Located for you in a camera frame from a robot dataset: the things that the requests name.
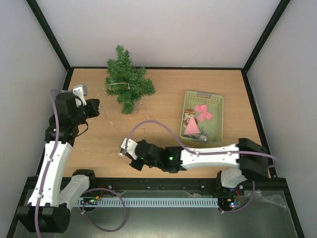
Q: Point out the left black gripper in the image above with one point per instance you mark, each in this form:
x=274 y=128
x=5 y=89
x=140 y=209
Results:
x=94 y=104

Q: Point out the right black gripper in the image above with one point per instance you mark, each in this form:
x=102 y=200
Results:
x=136 y=163

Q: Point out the small green christmas tree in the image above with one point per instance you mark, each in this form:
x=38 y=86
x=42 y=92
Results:
x=126 y=82

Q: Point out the clear string light garland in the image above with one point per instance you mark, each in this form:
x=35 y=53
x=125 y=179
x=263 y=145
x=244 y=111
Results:
x=111 y=126

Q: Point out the green perforated plastic basket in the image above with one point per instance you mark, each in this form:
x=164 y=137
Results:
x=214 y=126

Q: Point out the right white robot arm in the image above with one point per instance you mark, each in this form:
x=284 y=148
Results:
x=243 y=161

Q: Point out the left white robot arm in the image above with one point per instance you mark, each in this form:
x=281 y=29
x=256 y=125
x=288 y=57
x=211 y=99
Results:
x=49 y=206

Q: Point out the pink fabric triangle ornament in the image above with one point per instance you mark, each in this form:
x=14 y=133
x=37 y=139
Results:
x=192 y=127

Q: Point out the silver glitter ball ornament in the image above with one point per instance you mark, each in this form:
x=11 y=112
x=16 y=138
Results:
x=204 y=137

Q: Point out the silver star ornament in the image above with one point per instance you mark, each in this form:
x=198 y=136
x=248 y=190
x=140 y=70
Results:
x=197 y=135

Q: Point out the pink fabric bow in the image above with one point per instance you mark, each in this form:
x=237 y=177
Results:
x=203 y=112

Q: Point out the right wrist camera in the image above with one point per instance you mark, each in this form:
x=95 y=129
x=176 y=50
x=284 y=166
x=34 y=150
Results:
x=127 y=148

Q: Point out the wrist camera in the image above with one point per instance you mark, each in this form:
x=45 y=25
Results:
x=127 y=148
x=80 y=91

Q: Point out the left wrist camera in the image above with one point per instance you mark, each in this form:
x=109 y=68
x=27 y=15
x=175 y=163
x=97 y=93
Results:
x=80 y=91

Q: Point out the white slotted cable duct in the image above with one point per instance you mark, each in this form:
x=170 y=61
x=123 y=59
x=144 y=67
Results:
x=156 y=202

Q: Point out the black aluminium front rail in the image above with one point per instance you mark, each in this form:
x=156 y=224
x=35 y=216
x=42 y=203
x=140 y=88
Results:
x=203 y=185

